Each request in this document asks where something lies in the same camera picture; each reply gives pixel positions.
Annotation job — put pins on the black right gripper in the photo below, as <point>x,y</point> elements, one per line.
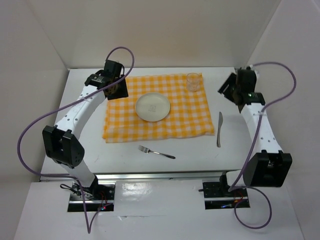
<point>230,81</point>

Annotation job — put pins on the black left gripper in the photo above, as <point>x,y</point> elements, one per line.
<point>122,93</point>

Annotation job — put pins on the clear plastic cup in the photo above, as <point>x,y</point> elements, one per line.
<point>193,82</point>

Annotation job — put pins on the cream round plate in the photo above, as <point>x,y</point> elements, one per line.
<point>152,107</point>

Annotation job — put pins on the yellow white checkered cloth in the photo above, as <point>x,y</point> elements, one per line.
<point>189,114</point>

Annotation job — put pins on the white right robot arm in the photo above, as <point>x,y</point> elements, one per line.
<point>266,165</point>

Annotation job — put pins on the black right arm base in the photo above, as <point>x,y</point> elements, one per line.
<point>217,195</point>

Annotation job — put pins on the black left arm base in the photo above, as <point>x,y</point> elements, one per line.
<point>102,199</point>

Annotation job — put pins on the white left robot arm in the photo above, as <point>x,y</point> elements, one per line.
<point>61,141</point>

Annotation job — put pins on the silver table knife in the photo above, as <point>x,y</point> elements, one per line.
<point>220,123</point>

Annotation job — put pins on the silver fork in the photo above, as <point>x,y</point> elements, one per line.
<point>149,151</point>

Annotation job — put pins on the white front cover board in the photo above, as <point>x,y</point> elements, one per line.
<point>158,210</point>

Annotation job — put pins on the aluminium right side rail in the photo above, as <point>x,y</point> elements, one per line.
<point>240,75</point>

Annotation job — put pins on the aluminium rail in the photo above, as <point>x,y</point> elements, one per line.
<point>240,75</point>
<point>160,175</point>

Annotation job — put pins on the aluminium front rail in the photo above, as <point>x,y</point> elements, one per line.
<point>160,175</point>

